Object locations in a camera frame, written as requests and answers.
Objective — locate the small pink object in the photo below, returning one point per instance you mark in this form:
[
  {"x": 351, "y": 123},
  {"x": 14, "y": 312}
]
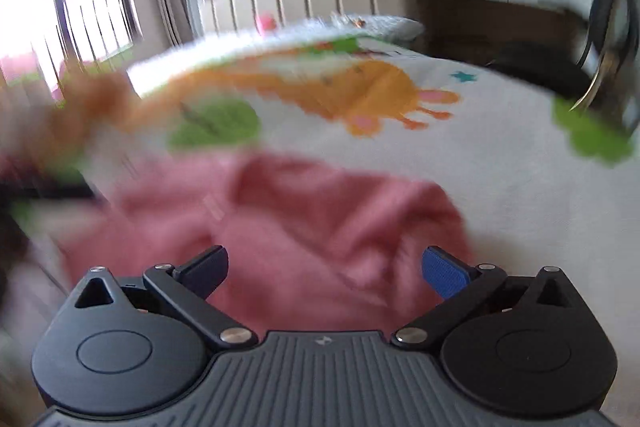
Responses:
[{"x": 265, "y": 23}]

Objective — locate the white quilted pillow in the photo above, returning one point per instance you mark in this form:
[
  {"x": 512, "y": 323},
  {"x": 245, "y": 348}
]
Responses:
[{"x": 385, "y": 26}]

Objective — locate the black office chair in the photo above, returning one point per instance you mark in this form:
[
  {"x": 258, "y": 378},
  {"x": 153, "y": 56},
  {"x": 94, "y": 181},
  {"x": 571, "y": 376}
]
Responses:
[{"x": 605, "y": 17}]

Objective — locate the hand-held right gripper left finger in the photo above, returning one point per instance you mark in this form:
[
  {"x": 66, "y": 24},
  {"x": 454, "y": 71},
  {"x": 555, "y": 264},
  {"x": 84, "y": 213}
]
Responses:
[{"x": 206, "y": 271}]

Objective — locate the printed giraffe play mat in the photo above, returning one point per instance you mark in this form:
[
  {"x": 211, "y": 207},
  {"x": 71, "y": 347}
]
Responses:
[{"x": 500, "y": 187}]

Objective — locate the pink ribbed garment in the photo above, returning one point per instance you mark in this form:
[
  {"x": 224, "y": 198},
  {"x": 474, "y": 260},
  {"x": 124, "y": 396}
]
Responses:
[{"x": 310, "y": 217}]

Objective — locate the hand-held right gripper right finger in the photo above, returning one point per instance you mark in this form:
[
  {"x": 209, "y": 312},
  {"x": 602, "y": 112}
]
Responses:
[{"x": 445, "y": 271}]

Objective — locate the orange beige cloth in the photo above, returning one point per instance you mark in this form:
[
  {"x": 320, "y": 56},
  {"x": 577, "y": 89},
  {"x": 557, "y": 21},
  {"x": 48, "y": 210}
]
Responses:
[{"x": 70, "y": 117}]

